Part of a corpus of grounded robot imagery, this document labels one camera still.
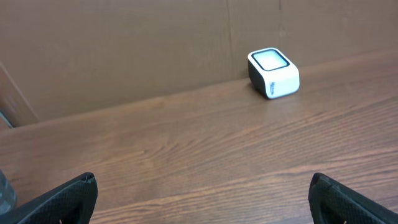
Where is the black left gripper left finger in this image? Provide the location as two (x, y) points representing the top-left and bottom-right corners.
(1, 172), (98, 224)

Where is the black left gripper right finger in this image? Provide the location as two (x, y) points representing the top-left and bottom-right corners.
(308, 172), (397, 224)

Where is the grey plastic basket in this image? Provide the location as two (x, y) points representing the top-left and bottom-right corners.
(0, 171), (17, 215)

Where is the white barcode scanner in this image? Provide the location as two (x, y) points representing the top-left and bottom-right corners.
(248, 47), (300, 100)

